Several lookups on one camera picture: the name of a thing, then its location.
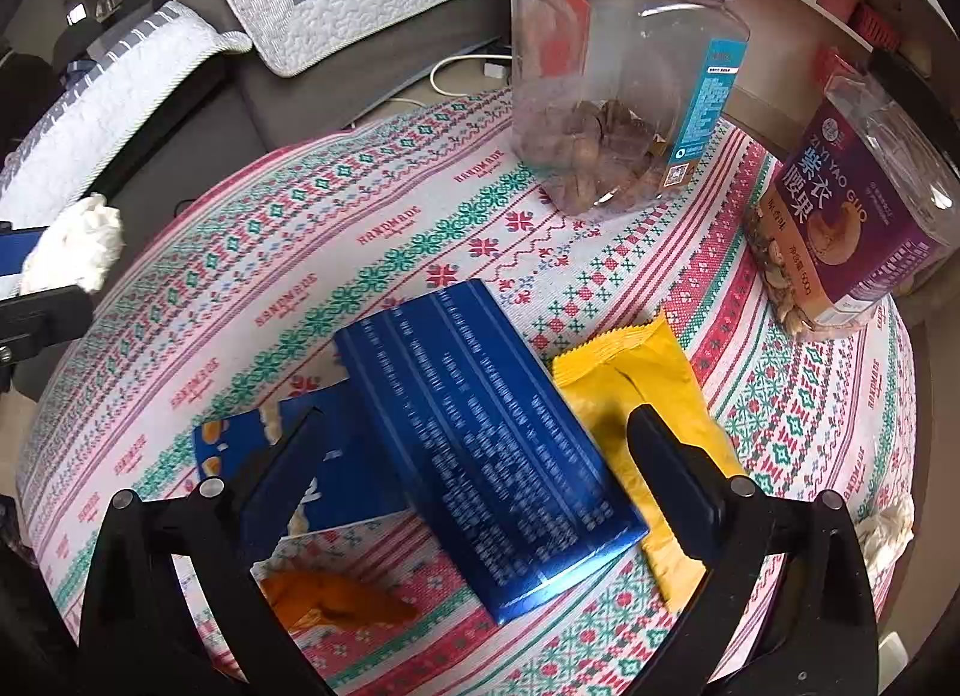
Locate blue snack packet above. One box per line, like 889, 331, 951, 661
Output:
193, 381, 421, 541

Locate clear jar purple label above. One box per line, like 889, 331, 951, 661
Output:
742, 49, 960, 346

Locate white trash bin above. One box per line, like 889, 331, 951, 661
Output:
876, 632, 914, 676

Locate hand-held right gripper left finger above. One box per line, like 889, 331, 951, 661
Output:
79, 407, 331, 696

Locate grey sofa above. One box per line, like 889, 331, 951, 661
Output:
0, 0, 518, 232

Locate patterned knit-print tablecloth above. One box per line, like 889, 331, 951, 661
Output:
15, 88, 920, 696

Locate small pink basket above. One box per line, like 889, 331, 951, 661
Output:
855, 4, 901, 52

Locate white cable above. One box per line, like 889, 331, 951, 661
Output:
429, 53, 488, 97

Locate flat orange wrapper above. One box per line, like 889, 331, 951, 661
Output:
257, 567, 419, 635

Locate blue cardboard box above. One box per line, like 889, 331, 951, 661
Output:
332, 278, 651, 627

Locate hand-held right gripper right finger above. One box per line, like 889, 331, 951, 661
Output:
626, 403, 878, 696

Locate striped grey sofa seat cover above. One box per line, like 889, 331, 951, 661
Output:
0, 0, 252, 217

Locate clear jar blue label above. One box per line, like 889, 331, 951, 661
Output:
510, 0, 752, 221

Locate yellow foil wrapper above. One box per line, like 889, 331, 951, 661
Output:
550, 308, 751, 611

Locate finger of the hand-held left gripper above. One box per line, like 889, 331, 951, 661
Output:
0, 283, 95, 393
0, 226, 47, 301

